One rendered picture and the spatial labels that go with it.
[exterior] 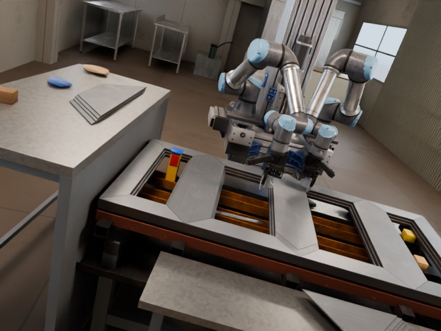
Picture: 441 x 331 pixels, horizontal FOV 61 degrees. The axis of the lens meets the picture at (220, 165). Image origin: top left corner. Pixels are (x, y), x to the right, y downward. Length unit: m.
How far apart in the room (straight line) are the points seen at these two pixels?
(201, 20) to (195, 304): 9.42
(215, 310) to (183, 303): 0.10
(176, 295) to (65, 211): 0.45
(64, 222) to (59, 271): 0.21
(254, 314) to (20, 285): 1.44
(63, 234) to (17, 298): 0.97
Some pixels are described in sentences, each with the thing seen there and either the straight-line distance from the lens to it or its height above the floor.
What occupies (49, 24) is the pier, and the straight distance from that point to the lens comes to 6.88.
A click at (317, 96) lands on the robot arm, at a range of 2.04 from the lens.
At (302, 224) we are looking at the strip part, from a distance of 1.69.
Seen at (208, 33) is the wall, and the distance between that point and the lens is 10.35.
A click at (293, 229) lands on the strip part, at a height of 0.85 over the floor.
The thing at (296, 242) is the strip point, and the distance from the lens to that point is 1.55.
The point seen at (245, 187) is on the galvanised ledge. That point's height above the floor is 0.68.
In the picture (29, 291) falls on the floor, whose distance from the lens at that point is 2.33.
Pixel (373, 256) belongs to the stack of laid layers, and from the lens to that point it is 1.75.
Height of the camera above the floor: 1.62
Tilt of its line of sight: 23 degrees down
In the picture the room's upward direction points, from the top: 16 degrees clockwise
